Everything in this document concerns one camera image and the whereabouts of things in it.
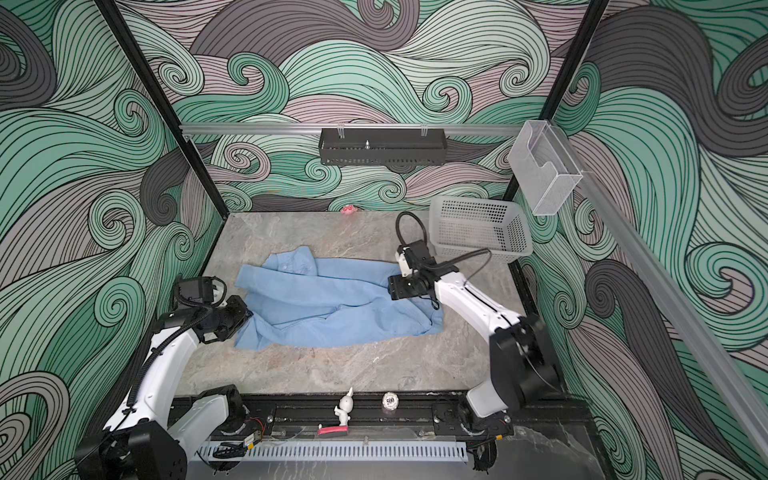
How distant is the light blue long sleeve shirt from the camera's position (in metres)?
0.86

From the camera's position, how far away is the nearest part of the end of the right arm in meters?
0.62

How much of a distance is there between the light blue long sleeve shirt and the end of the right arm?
0.03 meters
